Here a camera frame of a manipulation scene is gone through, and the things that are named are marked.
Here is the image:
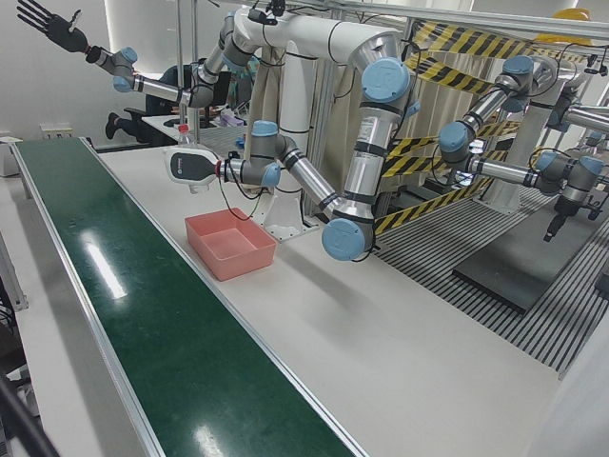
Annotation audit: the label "white wall socket box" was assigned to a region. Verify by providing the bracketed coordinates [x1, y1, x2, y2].
[37, 122, 73, 141]

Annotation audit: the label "black overhead camera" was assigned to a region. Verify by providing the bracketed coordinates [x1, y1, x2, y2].
[246, 0, 287, 28]

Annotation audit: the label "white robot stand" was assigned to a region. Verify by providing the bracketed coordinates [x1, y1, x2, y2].
[232, 7, 401, 242]

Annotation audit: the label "yellow safety helmet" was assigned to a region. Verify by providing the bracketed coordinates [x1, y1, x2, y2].
[534, 30, 599, 49]
[551, 7, 595, 24]

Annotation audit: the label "pink plastic basket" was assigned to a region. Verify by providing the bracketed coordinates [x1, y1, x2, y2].
[184, 209, 278, 283]

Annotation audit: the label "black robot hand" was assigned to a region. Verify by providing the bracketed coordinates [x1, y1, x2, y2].
[16, 0, 90, 53]

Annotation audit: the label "grey robot pedestal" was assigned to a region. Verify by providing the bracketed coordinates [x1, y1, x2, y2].
[480, 56, 587, 215]

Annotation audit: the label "seated person in black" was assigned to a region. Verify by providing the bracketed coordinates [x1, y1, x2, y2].
[105, 59, 213, 147]

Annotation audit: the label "black floor platform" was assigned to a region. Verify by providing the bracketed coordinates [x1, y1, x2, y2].
[451, 209, 609, 315]

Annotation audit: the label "green conveyor belt aluminium frame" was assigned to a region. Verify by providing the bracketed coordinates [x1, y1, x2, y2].
[9, 136, 372, 457]

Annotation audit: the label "black white striped floor mat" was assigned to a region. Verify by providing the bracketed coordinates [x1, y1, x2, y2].
[370, 180, 609, 377]

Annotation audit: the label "beige cloth trousers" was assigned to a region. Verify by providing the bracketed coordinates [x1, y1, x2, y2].
[241, 18, 415, 225]

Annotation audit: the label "aluminium profile post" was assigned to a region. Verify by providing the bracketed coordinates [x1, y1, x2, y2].
[174, 0, 200, 144]

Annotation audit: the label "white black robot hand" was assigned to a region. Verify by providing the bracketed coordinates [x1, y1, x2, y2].
[163, 145, 223, 195]

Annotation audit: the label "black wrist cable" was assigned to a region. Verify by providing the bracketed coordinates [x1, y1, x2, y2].
[218, 159, 268, 223]

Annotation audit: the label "clear water bottle red cap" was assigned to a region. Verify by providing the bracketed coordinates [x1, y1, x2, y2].
[177, 124, 200, 149]

